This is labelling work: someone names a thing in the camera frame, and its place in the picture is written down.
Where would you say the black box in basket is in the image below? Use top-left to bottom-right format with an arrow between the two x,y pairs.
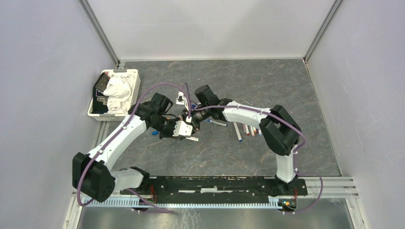
92,72 -> 110,114

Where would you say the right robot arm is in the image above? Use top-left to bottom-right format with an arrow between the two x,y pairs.
191,85 -> 305,195

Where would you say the slotted cable duct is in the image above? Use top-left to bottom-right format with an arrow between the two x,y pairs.
83,197 -> 281,208

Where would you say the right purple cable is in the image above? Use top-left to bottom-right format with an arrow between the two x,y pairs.
183,83 -> 324,216

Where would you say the white marker red cap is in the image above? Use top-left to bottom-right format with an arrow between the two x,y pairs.
244,124 -> 250,136

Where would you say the white crumpled cloth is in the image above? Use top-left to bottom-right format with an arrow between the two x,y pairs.
103,73 -> 136,115

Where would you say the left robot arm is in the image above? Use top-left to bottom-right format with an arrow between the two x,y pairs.
72,93 -> 179,202

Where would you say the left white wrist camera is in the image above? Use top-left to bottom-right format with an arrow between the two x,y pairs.
172,120 -> 193,137

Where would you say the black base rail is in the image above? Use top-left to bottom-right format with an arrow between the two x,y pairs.
134,176 -> 308,204

